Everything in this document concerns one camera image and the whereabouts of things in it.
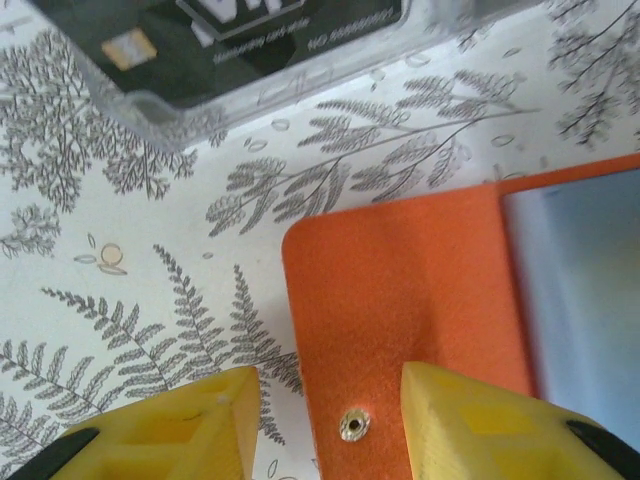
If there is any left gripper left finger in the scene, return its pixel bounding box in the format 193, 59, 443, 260
0, 366, 262, 480

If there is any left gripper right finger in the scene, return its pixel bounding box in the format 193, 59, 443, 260
398, 361, 640, 480

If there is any orange card holder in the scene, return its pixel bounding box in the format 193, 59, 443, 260
281, 153, 640, 480

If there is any black VIP card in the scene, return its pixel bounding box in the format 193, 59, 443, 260
37, 0, 405, 109

